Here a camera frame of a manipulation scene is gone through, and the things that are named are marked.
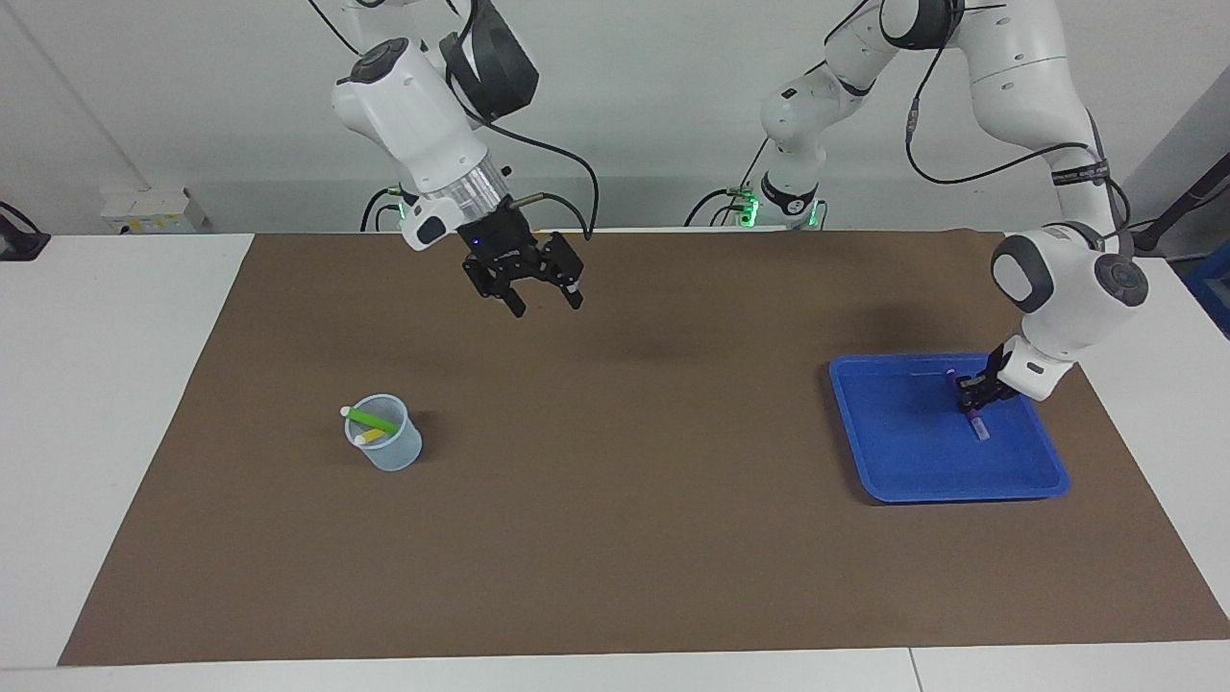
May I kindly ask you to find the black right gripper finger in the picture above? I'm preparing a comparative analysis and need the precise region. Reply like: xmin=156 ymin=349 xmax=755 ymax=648
xmin=536 ymin=233 xmax=586 ymax=311
xmin=462 ymin=254 xmax=529 ymax=319

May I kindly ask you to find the purple marker pen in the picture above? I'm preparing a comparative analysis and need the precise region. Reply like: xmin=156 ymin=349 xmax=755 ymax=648
xmin=945 ymin=368 xmax=992 ymax=443

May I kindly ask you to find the green marker pen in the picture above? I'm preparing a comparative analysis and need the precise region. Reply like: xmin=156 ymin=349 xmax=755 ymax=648
xmin=340 ymin=406 xmax=401 ymax=434

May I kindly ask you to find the blue plastic tray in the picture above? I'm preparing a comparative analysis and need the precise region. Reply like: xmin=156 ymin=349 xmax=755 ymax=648
xmin=828 ymin=353 xmax=1070 ymax=504

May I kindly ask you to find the translucent plastic cup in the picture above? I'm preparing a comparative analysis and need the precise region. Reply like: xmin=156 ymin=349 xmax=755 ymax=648
xmin=344 ymin=393 xmax=424 ymax=473

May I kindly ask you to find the black stand pole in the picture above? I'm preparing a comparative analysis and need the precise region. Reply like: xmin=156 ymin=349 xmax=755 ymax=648
xmin=1119 ymin=154 xmax=1230 ymax=257

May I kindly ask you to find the blue crate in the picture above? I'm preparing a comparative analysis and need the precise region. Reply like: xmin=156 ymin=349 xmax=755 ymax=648
xmin=1180 ymin=240 xmax=1230 ymax=337

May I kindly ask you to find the brown table mat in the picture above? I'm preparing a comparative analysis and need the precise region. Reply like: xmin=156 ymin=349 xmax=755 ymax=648
xmin=58 ymin=229 xmax=1230 ymax=667

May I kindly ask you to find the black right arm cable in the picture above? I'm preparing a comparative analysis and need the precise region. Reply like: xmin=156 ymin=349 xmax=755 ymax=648
xmin=307 ymin=0 xmax=600 ymax=242

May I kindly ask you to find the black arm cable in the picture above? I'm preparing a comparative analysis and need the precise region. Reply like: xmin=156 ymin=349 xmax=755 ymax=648
xmin=307 ymin=0 xmax=600 ymax=242
xmin=822 ymin=0 xmax=1155 ymax=254

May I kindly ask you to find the black base cable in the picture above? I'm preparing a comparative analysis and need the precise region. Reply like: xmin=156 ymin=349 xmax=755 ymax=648
xmin=361 ymin=186 xmax=403 ymax=232
xmin=684 ymin=142 xmax=775 ymax=228

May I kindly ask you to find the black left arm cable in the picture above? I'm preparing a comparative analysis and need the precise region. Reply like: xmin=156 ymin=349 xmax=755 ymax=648
xmin=822 ymin=0 xmax=1155 ymax=254

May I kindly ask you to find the white wall box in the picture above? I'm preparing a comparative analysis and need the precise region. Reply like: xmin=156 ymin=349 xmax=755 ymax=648
xmin=101 ymin=185 xmax=209 ymax=236

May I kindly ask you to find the black clamp mount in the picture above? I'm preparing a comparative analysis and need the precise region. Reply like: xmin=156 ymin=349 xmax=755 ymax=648
xmin=0 ymin=200 xmax=51 ymax=262

